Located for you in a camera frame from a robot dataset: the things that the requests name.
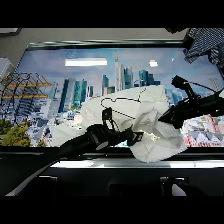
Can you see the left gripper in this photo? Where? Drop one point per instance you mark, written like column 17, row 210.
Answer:
column 125, row 136

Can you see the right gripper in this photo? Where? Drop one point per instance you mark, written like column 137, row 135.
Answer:
column 173, row 116

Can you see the white long-sleeved shirt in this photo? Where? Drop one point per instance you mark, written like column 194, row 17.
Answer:
column 150, row 146

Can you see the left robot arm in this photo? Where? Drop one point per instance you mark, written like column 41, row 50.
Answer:
column 71, row 145

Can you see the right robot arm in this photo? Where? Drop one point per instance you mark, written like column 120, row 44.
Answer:
column 208, row 101

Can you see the black clothes hanger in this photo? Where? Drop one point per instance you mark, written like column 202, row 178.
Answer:
column 115, row 99

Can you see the pile of clothes hangers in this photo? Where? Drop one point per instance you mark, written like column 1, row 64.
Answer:
column 23, row 90

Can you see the checked shirt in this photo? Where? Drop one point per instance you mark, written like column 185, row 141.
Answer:
column 203, row 43

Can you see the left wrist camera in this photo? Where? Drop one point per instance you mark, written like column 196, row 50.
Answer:
column 108, row 118

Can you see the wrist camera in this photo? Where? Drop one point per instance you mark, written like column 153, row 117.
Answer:
column 108, row 118
column 181, row 86

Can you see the silver frame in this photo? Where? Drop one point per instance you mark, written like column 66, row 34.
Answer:
column 133, row 163

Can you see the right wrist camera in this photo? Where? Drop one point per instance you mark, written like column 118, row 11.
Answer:
column 181, row 86

